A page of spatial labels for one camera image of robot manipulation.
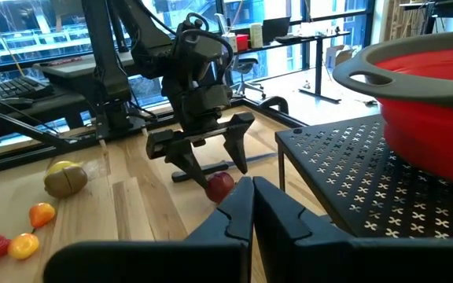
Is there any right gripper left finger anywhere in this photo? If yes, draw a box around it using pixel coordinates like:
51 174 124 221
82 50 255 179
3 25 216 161
43 176 256 283

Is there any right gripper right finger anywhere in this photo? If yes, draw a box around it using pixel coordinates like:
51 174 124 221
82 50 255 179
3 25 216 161
252 176 453 283

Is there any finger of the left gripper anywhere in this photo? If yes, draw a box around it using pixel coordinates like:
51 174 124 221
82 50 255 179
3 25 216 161
164 138 208 189
223 112 256 175

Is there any yellow toy lemon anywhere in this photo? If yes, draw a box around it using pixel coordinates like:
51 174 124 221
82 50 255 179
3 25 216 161
44 160 79 178

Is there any red collapsible colander grey rim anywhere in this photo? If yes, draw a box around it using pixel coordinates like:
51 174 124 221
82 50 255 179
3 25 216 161
332 30 453 189

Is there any black kitchen knife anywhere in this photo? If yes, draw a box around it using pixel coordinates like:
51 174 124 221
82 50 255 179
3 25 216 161
171 152 278 184

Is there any dark red toy plum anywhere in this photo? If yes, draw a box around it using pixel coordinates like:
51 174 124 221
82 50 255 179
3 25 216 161
204 171 236 204

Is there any office chair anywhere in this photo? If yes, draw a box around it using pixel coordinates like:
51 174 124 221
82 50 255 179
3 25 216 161
230 56 267 100

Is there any red box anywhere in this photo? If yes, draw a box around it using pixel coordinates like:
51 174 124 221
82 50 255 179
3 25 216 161
234 33 250 53

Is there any white cylinder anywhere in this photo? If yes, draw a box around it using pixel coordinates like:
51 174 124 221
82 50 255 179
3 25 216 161
249 22 264 50

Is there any black laptop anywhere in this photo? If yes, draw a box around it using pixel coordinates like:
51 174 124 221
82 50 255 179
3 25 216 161
261 16 293 41

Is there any black perforated metal shelf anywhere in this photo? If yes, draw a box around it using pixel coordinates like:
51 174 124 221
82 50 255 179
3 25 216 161
274 113 453 241

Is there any grey desk top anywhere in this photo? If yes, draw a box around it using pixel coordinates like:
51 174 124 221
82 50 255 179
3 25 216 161
32 50 137 82

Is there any brown toy kiwi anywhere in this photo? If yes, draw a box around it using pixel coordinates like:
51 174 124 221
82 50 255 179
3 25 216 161
44 164 89 200

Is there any black standing desk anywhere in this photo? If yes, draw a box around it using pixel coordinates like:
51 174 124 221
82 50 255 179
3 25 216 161
245 30 352 105

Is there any small red-yellow toy pear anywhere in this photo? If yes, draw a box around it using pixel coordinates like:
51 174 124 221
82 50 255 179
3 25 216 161
28 202 57 233
7 232 40 261

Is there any cardboard box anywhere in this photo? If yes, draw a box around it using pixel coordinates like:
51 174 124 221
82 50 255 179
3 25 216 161
325 43 354 71

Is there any large window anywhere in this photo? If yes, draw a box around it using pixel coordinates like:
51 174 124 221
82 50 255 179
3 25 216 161
0 0 375 150

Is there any black computer mouse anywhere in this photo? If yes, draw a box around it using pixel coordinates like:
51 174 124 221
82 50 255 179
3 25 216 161
0 96 35 110

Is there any black keyboard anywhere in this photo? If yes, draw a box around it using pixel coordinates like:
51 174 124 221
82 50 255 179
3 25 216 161
0 75 54 101

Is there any black table clamp handle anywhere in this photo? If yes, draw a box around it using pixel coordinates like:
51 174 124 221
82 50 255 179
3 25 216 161
257 95 290 116

